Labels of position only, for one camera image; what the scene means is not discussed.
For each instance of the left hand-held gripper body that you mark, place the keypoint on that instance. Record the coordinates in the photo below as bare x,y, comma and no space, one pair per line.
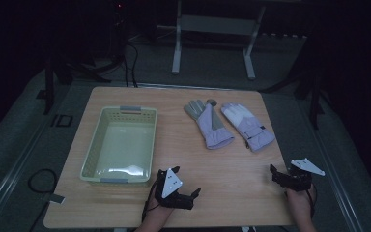
171,184

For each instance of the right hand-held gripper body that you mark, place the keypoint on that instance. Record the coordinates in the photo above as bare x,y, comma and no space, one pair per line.
306,167

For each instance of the lilac glove white fingers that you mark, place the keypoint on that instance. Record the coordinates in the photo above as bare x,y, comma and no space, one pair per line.
251,132

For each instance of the lilac glove grey palm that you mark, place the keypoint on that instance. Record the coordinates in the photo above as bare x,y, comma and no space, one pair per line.
212,135

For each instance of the light green plastic basket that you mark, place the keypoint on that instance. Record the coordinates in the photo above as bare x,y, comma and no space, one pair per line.
122,145

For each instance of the person's left hand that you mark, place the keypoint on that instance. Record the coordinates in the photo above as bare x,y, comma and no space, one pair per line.
161,212

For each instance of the person's right hand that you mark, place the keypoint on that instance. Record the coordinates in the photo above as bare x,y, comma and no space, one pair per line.
299,203

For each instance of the black metal stand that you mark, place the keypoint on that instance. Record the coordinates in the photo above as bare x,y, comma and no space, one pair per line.
314,106
49,87

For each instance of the grey tape piece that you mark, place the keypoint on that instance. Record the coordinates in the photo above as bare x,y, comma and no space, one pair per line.
57,199

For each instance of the dark device with red light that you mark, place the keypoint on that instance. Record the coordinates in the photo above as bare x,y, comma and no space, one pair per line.
119,9

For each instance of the black square floor bracket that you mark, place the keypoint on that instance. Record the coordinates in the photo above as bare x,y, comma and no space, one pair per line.
63,121

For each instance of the white metal desk frame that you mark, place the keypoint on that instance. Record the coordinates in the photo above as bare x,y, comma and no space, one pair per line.
217,25

